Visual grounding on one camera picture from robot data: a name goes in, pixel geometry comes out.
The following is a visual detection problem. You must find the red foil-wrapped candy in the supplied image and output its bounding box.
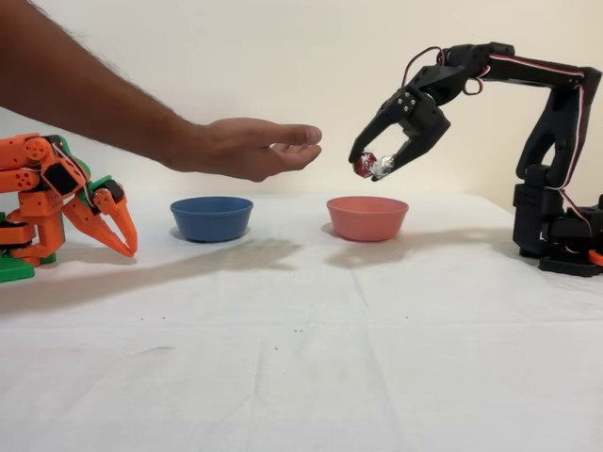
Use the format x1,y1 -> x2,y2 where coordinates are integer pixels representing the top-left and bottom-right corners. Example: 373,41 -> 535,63
353,151 -> 395,183

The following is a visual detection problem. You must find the person's bare forearm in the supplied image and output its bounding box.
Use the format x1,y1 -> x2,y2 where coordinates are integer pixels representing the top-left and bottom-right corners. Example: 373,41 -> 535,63
0,0 -> 199,174

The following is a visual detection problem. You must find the person's bare hand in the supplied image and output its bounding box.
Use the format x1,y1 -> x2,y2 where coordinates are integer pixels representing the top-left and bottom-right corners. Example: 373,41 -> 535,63
185,117 -> 324,184

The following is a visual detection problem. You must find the pink bowl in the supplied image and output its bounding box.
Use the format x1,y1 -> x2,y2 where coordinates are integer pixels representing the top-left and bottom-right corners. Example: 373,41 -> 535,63
326,196 -> 410,243

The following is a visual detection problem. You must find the blue bowl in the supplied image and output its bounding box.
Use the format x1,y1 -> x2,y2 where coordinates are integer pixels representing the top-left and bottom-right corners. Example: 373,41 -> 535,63
170,196 -> 254,244

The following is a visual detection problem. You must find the white tablecloth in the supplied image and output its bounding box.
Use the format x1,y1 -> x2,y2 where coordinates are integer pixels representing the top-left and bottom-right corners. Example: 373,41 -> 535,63
0,190 -> 603,452

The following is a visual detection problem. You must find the green arm base plate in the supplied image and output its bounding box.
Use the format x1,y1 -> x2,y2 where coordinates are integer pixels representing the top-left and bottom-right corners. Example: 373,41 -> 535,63
0,211 -> 57,283

